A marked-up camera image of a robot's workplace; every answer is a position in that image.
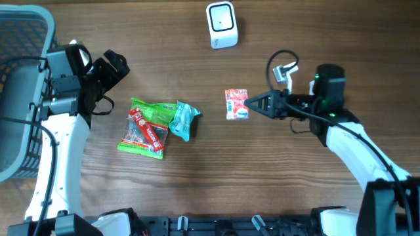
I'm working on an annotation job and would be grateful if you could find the black camera cable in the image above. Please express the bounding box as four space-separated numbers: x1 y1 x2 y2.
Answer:
0 44 116 236
265 49 413 236

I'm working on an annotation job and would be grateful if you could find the grey plastic basket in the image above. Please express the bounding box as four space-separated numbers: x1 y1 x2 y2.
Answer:
1 5 57 181

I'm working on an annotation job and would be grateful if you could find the red chocolate bar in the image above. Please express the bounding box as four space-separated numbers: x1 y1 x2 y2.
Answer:
129 108 164 151

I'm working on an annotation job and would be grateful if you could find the green candy bag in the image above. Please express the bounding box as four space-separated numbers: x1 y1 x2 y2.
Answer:
117 98 177 159

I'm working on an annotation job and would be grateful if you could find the black right camera cable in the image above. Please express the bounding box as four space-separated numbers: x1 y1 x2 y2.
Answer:
265 49 413 236

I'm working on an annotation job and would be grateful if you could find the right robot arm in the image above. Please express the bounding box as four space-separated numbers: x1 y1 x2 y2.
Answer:
245 64 419 235

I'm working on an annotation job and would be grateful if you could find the black mounting rail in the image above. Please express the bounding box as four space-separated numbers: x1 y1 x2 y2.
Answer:
77 214 358 236

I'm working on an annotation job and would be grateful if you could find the black left camera cable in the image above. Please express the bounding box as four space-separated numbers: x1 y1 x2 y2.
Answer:
0 44 116 236

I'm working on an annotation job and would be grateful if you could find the red tissue pack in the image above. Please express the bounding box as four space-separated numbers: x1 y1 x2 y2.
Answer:
225 88 249 120

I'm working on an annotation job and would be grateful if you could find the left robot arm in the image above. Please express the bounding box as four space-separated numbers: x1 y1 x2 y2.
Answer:
8 44 133 235

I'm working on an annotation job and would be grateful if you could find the teal snack packet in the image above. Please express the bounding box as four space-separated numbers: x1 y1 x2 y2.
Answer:
169 101 201 142

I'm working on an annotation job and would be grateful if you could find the white barcode scanner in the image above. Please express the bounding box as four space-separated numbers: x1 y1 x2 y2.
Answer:
206 1 238 49

